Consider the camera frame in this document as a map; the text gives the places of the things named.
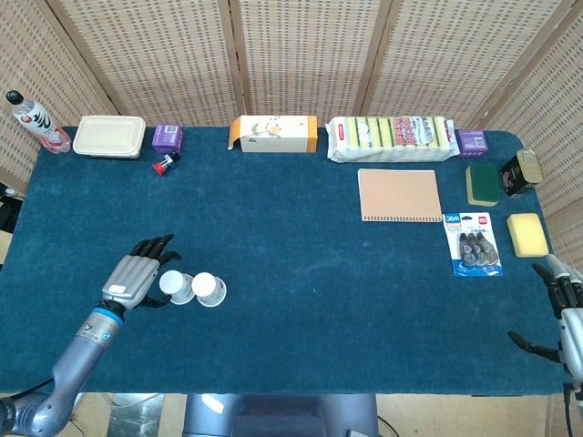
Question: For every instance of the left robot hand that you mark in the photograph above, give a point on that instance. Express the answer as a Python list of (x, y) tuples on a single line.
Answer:
[(129, 280)]

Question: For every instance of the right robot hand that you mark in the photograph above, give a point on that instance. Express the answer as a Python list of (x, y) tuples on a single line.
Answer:
[(571, 328)]

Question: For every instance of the white floral paper cup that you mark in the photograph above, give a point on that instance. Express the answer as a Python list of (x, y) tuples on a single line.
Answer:
[(175, 286), (208, 289)]

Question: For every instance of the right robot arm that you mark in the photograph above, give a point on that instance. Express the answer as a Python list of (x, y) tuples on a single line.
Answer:
[(577, 391)]

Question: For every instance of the small red black bottle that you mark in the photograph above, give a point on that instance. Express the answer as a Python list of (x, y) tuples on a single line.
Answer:
[(165, 165)]

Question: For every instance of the correction tape blister pack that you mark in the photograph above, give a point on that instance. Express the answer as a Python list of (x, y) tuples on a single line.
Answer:
[(473, 246)]

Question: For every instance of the beige lidded lunch box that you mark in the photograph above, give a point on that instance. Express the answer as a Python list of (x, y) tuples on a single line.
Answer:
[(109, 135)]

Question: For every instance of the small purple carton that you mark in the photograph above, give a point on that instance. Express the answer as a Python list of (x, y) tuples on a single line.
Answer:
[(473, 142), (167, 138)]

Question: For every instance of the dark tin can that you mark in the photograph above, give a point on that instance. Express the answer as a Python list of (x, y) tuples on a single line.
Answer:
[(519, 175)]

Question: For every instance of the blue table cloth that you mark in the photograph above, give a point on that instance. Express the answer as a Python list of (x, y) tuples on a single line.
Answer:
[(296, 273)]

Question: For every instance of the green and yellow sponge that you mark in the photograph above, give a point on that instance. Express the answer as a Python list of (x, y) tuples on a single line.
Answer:
[(483, 182)]

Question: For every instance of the clear drink bottle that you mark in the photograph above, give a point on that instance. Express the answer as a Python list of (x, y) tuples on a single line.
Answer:
[(38, 123)]

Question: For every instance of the grey robot torso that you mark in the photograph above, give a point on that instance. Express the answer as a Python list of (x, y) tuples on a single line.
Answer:
[(282, 416)]

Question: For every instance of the white and orange carton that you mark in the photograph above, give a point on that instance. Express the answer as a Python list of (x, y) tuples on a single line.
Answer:
[(278, 134)]

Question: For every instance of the kraft spiral notebook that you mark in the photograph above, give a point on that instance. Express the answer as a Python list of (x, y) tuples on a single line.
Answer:
[(400, 196)]

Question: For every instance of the pack of yellow sponges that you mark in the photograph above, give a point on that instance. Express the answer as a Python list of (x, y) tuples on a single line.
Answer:
[(387, 139)]

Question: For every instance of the woven folding screen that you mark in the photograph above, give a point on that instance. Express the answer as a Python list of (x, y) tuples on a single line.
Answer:
[(296, 54)]

